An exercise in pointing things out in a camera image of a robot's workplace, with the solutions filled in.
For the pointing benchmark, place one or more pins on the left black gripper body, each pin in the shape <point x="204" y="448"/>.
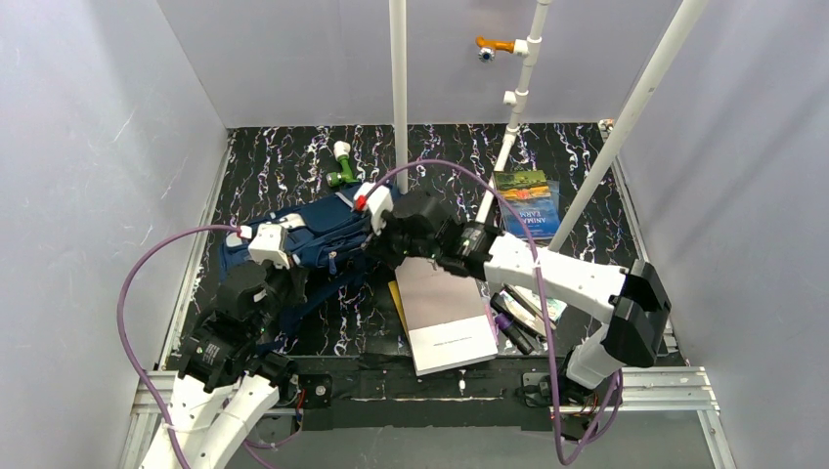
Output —
<point x="284" y="278"/>

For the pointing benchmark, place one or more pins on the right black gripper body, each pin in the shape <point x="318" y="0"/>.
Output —
<point x="386" y="233"/>

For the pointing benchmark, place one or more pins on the navy blue student backpack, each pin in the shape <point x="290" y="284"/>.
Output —
<point x="324" y="236"/>

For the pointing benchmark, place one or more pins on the grey white photography portfolio book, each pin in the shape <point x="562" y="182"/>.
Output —
<point x="445" y="316"/>

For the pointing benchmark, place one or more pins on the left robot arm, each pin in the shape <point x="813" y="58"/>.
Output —
<point x="224" y="383"/>

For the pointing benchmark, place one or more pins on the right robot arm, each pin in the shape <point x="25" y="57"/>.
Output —
<point x="631" y="303"/>

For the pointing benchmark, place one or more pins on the yellow book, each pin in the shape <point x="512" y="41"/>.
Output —
<point x="398" y="304"/>

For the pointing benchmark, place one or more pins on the green white pipe fitting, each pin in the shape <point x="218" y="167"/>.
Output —
<point x="341" y="152"/>

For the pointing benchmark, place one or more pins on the black marker pen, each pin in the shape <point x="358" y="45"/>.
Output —
<point x="504" y="321"/>

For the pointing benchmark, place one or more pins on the pink highlighter pen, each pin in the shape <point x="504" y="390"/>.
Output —
<point x="491" y="322"/>

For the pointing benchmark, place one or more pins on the Animal Farm paperback book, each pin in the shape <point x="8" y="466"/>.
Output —
<point x="535" y="199"/>

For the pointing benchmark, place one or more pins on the transparent pencil case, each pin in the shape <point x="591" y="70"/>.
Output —
<point x="526" y="307"/>

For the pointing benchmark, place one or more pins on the orange tap on pipe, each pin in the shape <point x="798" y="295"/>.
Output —
<point x="491" y="46"/>

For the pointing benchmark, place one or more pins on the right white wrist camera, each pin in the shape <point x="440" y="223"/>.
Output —
<point x="373" y="199"/>

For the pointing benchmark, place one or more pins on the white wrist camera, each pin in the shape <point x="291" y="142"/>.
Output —
<point x="373" y="199"/>
<point x="266" y="245"/>

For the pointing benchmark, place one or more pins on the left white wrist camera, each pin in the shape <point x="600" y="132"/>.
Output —
<point x="266" y="245"/>

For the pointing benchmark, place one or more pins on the white PVC pipe frame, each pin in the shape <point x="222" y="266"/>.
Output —
<point x="686" y="16"/>

